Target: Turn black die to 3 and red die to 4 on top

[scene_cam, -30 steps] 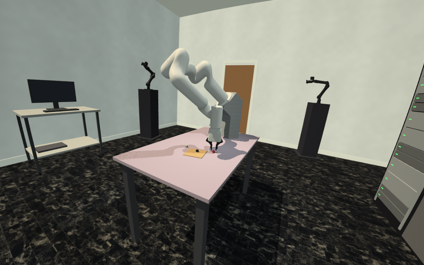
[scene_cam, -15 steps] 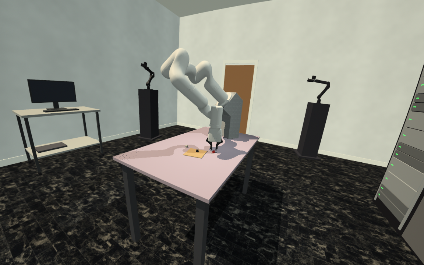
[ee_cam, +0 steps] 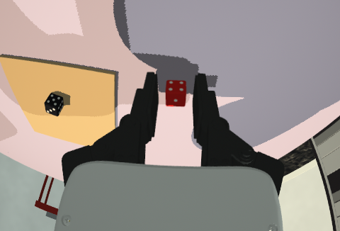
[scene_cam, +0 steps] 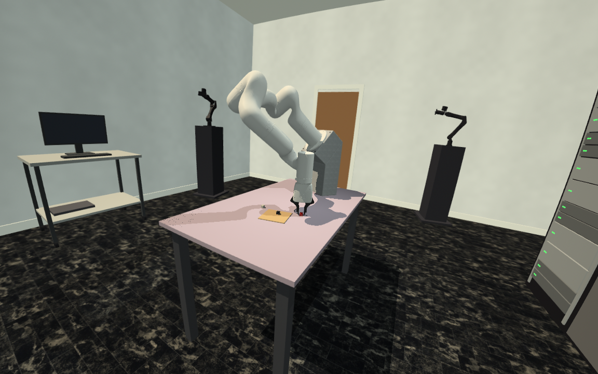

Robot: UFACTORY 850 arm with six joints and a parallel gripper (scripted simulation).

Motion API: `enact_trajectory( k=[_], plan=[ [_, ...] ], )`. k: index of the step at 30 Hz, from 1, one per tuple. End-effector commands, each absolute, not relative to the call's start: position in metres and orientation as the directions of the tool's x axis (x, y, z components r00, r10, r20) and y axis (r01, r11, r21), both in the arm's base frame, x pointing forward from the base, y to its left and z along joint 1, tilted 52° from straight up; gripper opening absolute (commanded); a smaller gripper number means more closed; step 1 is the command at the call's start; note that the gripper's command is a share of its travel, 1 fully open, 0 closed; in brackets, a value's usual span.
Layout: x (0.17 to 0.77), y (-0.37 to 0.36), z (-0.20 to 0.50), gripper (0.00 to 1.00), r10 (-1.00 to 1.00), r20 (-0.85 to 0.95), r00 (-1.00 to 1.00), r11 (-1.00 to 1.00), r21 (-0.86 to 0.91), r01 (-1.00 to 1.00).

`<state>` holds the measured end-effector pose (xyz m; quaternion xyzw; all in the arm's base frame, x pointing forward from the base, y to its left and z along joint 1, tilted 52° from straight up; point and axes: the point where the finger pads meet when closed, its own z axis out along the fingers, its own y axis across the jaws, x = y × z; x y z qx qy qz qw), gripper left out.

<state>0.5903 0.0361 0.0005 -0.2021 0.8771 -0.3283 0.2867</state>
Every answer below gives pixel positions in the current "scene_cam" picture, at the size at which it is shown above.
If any orange mat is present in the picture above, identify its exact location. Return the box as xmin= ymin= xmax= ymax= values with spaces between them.
xmin=258 ymin=209 xmax=292 ymax=223

